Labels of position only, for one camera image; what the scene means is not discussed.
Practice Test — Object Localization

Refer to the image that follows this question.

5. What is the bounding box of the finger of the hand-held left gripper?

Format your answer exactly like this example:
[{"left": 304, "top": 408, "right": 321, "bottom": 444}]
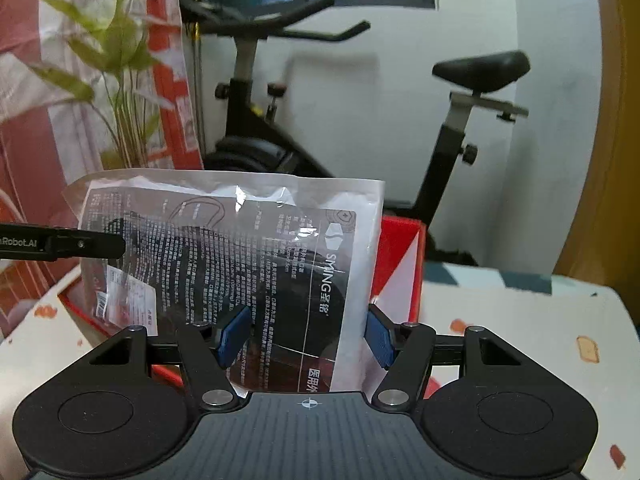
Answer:
[{"left": 49, "top": 227, "right": 127, "bottom": 262}]

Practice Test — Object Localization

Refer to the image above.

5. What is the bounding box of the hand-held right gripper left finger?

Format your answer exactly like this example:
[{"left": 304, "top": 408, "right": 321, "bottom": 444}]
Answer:
[{"left": 87, "top": 305, "right": 253, "bottom": 413}]

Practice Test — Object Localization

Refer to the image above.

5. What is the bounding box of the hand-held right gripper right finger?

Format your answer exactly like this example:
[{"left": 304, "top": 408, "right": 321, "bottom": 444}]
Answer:
[{"left": 362, "top": 304, "right": 549, "bottom": 413}]

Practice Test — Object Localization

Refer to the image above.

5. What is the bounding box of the clear face mask packet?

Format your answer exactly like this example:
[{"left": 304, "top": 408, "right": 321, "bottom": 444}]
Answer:
[{"left": 61, "top": 169, "right": 387, "bottom": 396}]

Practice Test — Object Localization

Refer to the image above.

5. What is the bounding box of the red cardboard box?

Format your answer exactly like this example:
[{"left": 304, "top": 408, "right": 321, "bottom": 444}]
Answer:
[{"left": 57, "top": 215, "right": 428, "bottom": 396}]

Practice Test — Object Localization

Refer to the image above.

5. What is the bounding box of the white patterned box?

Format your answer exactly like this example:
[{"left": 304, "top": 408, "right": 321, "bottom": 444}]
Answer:
[{"left": 0, "top": 260, "right": 640, "bottom": 480}]

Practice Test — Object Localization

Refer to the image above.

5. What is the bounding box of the red and white patterned cloth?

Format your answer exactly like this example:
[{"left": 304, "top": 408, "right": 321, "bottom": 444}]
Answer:
[{"left": 0, "top": 0, "right": 206, "bottom": 341}]

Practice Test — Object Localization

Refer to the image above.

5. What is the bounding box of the green leafy plant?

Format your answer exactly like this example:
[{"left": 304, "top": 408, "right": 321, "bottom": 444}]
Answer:
[{"left": 27, "top": 0, "right": 176, "bottom": 171}]

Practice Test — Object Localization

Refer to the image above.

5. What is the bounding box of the black exercise bike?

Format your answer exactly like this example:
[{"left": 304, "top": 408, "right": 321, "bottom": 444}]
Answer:
[{"left": 177, "top": 0, "right": 531, "bottom": 267}]

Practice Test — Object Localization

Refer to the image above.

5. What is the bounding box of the wooden door frame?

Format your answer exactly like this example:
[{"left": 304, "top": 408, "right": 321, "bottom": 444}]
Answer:
[{"left": 552, "top": 0, "right": 640, "bottom": 331}]

